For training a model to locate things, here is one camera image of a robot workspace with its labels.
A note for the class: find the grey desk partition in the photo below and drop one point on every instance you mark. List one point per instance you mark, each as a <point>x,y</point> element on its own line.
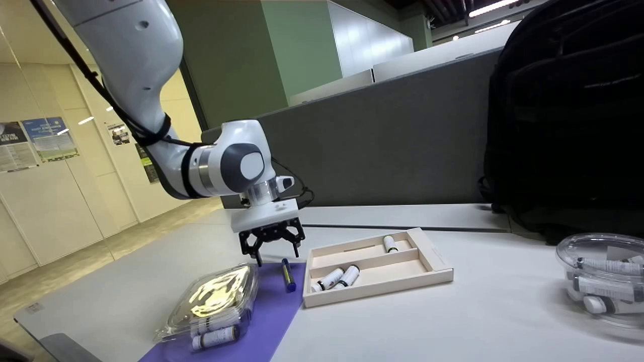
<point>389,141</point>

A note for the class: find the clear plastic box container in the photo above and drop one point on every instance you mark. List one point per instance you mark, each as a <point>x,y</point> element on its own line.
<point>212,305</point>

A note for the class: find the purple mat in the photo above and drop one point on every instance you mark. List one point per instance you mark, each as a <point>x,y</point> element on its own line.
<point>265,315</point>

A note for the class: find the clear round plastic bowl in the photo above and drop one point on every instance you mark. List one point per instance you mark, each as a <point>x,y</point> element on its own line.
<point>605,282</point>

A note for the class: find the blue marker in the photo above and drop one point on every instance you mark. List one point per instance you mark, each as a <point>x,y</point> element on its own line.
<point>289,276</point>

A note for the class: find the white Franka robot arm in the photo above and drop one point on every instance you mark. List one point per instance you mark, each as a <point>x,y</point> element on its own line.
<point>141,74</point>

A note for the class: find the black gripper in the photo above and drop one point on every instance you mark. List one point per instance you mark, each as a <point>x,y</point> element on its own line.
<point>272,237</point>

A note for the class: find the small photo wall poster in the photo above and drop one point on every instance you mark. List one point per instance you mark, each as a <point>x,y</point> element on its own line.
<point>120,135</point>

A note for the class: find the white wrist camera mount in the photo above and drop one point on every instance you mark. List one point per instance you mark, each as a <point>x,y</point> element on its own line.
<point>265,215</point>

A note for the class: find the wooden compartment tray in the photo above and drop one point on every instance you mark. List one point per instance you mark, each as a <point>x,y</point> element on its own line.
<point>376,271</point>

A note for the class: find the grey blue wall poster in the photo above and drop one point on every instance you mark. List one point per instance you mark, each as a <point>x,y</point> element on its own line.
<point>13,146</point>

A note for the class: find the blue green wall poster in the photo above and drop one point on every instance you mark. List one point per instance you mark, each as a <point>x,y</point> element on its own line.
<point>51,140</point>

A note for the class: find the black backpack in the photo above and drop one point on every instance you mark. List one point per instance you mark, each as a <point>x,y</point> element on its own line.
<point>571,114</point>

